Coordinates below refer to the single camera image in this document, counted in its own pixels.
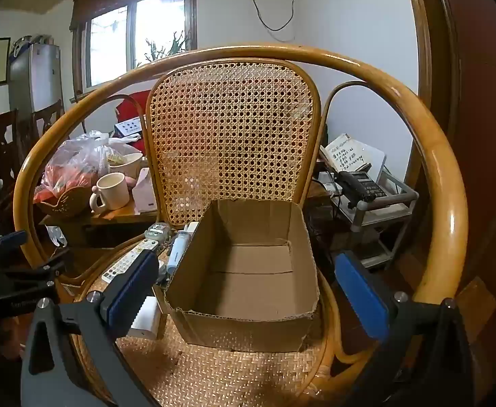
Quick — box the black wall cable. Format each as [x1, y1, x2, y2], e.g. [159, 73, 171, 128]
[250, 0, 297, 32]

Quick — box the clear plastic bag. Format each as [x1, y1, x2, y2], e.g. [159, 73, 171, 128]
[34, 131, 140, 204]

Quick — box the cartoon key fob with keys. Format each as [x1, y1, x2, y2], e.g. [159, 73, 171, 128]
[144, 222, 176, 242]

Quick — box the cream mug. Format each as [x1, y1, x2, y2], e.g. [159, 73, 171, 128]
[89, 173, 130, 215]

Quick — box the green potted plant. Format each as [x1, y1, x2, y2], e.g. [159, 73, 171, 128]
[144, 30, 189, 62]

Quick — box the red cloth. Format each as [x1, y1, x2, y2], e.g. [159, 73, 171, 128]
[116, 90, 152, 137]

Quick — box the wooden side table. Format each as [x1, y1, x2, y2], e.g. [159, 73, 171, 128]
[38, 195, 159, 226]

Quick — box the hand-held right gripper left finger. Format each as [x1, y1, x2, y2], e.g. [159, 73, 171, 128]
[21, 249, 160, 407]

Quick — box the woven basket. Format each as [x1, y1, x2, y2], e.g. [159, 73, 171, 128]
[36, 187, 94, 220]

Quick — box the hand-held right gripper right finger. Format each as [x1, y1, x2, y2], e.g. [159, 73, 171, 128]
[334, 251, 475, 407]

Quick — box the light blue bottle with loop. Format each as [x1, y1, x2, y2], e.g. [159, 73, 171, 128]
[166, 230, 189, 276]

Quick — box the white remote control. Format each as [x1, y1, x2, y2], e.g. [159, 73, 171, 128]
[101, 237, 160, 284]

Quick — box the rattan armchair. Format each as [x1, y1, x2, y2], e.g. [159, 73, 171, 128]
[13, 42, 469, 407]

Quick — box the silver refrigerator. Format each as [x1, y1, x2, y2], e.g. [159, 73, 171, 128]
[8, 42, 64, 136]

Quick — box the grey metal rack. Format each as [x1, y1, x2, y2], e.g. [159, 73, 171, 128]
[311, 165, 420, 270]

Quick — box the white power bank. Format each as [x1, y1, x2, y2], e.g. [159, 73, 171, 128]
[129, 296, 160, 341]

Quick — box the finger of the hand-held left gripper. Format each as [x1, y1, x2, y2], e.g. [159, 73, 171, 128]
[0, 230, 29, 269]
[22, 247, 77, 294]

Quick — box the white handwritten note board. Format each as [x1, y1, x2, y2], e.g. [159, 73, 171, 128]
[320, 133, 386, 174]

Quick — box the window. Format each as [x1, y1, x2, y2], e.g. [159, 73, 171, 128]
[84, 0, 198, 88]

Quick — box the black desk telephone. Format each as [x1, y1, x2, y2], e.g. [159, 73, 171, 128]
[336, 170, 388, 204]

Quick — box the large cream cup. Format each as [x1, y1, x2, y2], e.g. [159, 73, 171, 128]
[108, 153, 144, 179]

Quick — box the dark red wooden door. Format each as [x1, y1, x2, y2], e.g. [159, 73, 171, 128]
[403, 0, 496, 348]

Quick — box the cardboard box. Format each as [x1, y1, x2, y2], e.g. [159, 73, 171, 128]
[163, 198, 321, 353]

